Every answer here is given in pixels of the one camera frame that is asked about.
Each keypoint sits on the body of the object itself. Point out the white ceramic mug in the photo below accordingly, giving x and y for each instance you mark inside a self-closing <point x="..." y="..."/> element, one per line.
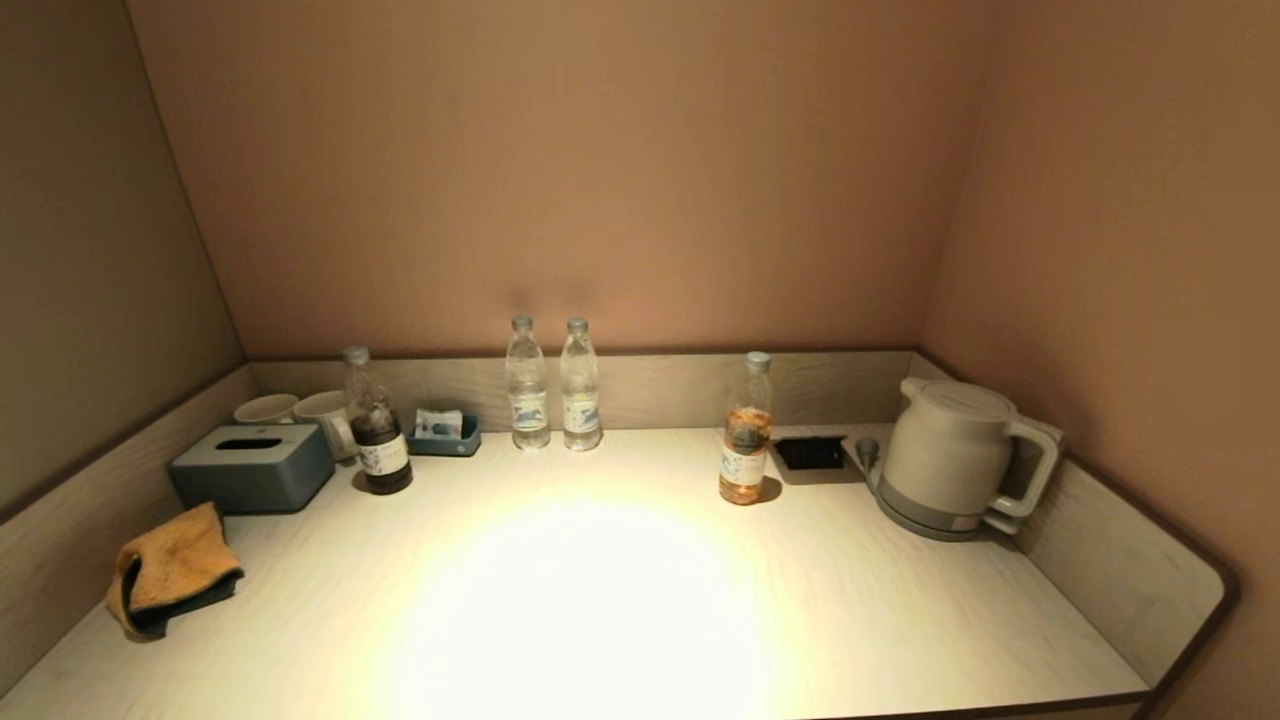
<point x="325" y="412"/>
<point x="265" y="409"/>

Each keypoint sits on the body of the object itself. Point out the amber tea plastic bottle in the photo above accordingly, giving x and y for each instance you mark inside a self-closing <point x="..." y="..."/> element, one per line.
<point x="746" y="450"/>

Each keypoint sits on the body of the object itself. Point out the beige electric kettle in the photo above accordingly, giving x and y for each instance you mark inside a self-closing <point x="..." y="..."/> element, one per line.
<point x="945" y="440"/>

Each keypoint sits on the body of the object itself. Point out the grey kettle base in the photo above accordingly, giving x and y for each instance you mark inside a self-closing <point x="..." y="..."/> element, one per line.
<point x="920" y="515"/>

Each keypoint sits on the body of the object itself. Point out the dark tea plastic bottle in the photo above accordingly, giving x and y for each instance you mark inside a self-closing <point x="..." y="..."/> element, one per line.
<point x="382" y="450"/>

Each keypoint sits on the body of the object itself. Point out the small blue tray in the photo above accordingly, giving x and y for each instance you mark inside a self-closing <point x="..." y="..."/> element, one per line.
<point x="445" y="446"/>

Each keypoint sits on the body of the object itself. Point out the grey power plug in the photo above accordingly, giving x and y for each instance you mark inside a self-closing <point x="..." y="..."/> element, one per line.
<point x="867" y="450"/>

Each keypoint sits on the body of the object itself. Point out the white tea bag packet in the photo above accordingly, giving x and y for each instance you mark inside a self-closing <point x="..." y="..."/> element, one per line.
<point x="438" y="421"/>

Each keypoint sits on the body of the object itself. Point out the black recessed power socket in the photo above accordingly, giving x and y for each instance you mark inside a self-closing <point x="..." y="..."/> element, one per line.
<point x="810" y="453"/>

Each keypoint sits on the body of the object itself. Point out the orange microfibre cloth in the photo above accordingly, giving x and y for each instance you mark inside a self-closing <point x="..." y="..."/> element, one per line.
<point x="182" y="560"/>

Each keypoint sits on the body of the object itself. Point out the clear water bottle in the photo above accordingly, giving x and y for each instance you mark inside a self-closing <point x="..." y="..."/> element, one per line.
<point x="580" y="400"/>
<point x="527" y="400"/>

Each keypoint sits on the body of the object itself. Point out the grey-blue tissue box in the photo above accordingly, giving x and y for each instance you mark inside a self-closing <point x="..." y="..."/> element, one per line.
<point x="250" y="475"/>

